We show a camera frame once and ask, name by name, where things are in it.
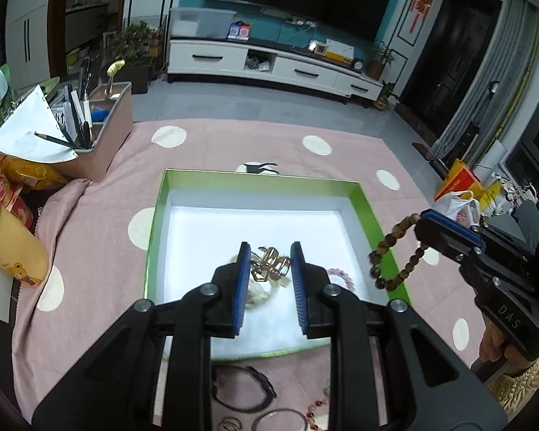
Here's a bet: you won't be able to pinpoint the black pens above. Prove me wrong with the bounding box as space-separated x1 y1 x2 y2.
78 56 93 99

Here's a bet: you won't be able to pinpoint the yellow snack packet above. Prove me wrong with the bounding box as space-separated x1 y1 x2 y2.
0 155 69 190

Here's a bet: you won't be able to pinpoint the person's right hand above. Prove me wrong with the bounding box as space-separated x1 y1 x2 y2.
477 322 522 367

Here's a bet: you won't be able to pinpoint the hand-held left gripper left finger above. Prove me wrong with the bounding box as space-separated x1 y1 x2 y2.
31 241 252 431

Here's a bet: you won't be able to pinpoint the pink dotted blanket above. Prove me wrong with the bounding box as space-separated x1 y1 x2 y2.
11 119 490 431

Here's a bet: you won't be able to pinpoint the silver bangle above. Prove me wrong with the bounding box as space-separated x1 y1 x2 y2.
253 408 308 431

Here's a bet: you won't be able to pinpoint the clear plastic storage box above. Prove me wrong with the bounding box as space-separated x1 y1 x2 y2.
170 8 238 39

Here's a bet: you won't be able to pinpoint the dark pencil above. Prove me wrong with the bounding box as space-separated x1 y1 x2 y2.
34 131 75 149

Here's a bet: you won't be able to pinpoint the white notepad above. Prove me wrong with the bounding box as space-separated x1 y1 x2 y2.
49 90 80 141

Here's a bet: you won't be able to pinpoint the gold brooch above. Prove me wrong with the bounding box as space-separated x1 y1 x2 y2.
250 246 294 283

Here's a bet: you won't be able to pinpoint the white plastic bag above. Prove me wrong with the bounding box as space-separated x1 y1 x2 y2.
436 191 482 231

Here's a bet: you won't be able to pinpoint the red snack packet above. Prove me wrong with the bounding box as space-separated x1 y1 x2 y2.
0 152 35 235

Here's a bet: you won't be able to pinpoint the dark door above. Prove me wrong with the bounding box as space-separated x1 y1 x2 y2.
400 0 505 141

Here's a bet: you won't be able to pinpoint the black tower device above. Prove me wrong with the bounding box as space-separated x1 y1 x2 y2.
456 120 480 153

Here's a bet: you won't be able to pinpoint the white board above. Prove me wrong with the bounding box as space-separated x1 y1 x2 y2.
478 140 507 178

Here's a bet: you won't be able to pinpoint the gray clutter in cabinet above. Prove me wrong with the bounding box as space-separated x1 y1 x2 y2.
247 51 273 73

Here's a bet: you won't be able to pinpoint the red yellow shopping bag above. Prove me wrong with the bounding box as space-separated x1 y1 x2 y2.
433 159 484 203

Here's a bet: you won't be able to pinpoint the gray cloth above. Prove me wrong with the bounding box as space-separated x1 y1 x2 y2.
489 200 539 252

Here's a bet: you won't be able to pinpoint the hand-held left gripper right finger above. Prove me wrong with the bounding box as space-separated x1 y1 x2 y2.
290 241 509 431

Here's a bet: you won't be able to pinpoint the pink desk organizer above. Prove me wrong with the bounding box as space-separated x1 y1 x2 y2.
49 82 134 183

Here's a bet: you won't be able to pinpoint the white paper sheet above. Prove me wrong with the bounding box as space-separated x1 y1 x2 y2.
0 90 78 163

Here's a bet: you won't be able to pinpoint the white wardrobe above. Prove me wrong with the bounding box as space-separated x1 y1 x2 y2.
4 0 50 91

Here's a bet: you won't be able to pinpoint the yellow toy on spring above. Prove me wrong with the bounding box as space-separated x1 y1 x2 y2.
105 59 126 99

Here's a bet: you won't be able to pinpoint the potted plant in brown pot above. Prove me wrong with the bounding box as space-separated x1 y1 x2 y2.
366 40 395 80

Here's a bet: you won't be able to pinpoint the gray curtain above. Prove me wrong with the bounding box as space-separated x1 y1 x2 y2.
431 0 539 168

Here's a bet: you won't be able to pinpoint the black wristband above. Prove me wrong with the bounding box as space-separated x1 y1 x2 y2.
211 365 278 411

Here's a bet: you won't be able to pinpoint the pink bead bracelet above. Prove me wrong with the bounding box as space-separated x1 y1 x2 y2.
327 268 356 289

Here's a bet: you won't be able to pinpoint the green gift box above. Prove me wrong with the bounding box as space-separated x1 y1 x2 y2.
144 168 414 362

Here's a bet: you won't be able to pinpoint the cream wristwatch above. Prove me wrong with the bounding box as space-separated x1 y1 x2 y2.
229 255 292 310

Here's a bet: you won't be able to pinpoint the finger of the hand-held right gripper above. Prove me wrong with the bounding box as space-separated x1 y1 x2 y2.
414 219 486 265
420 209 487 249

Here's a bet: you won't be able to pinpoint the person's right forearm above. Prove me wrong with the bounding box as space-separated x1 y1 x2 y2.
484 351 539 410

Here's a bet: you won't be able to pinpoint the small floor potted plant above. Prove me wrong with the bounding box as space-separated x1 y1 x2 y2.
373 82 399 111

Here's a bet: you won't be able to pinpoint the potted plant in black planter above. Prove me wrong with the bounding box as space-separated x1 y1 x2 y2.
110 20 163 95

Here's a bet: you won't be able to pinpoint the red bead bracelet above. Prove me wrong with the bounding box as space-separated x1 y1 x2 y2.
304 397 331 431

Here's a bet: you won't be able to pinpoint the red knot wall decoration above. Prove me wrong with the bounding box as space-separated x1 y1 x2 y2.
411 0 433 33

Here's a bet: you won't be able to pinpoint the white pen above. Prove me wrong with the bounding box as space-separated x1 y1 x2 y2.
82 94 95 149

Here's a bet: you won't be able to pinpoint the green booklet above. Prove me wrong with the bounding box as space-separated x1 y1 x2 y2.
38 76 62 100

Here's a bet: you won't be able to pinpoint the white yellow desk calendar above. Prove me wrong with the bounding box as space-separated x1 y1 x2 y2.
326 40 355 62

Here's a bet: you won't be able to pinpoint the white television cabinet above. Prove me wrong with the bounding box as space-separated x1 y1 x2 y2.
167 36 384 99

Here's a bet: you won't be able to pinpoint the green basin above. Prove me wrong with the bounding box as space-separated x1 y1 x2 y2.
66 47 91 66

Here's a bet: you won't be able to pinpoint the brown wooden bead bracelet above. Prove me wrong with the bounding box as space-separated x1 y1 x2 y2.
369 213 441 292

